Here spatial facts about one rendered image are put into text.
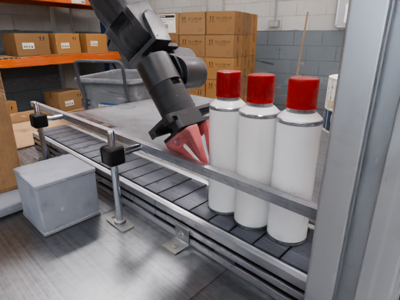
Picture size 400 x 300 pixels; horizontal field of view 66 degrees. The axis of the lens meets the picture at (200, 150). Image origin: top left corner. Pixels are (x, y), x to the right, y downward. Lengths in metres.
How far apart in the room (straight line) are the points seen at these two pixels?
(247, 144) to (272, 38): 4.67
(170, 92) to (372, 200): 0.35
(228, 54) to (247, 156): 3.33
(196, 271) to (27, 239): 0.27
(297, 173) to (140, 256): 0.25
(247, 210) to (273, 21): 4.64
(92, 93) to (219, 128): 2.44
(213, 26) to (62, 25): 2.49
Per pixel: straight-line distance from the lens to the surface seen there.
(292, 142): 0.36
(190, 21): 3.90
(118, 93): 2.68
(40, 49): 4.30
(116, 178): 0.51
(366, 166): 0.18
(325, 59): 4.82
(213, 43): 3.76
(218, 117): 0.41
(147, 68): 0.49
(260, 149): 0.38
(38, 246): 0.54
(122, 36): 0.53
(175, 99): 0.47
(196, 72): 0.55
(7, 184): 0.69
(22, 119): 1.30
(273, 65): 5.03
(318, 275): 0.21
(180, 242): 0.49
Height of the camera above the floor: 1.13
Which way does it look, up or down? 20 degrees down
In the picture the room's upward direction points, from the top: straight up
